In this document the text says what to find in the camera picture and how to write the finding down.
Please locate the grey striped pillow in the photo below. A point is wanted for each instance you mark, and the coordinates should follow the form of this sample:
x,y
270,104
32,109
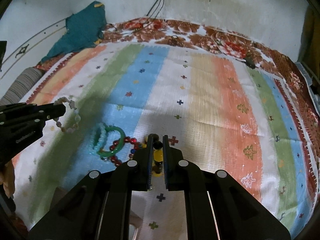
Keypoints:
x,y
21,86

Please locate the person left hand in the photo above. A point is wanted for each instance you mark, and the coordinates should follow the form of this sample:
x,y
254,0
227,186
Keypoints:
x,y
8,179

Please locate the small black device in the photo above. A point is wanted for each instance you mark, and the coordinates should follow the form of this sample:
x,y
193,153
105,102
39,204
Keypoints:
x,y
249,62

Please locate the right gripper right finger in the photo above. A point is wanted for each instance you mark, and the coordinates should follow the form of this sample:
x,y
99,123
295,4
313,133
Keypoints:
x,y
172,170

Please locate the green jade bangle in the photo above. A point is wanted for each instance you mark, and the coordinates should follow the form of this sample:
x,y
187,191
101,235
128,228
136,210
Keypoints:
x,y
100,139

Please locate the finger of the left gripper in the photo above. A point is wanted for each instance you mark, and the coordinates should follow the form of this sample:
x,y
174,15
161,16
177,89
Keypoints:
x,y
19,113

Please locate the floral red brown bedsheet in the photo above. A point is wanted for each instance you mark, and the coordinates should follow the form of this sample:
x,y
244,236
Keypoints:
x,y
198,38

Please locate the dark tangled item on bedsheet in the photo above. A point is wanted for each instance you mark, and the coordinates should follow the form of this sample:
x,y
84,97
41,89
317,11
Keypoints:
x,y
175,41

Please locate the striped colourful woven mat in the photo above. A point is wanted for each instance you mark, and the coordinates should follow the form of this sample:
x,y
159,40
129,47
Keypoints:
x,y
220,113

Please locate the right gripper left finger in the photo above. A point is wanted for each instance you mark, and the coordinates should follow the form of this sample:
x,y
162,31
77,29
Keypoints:
x,y
143,169

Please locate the teal folded cloth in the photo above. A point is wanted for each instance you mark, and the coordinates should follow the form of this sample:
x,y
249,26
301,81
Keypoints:
x,y
83,29

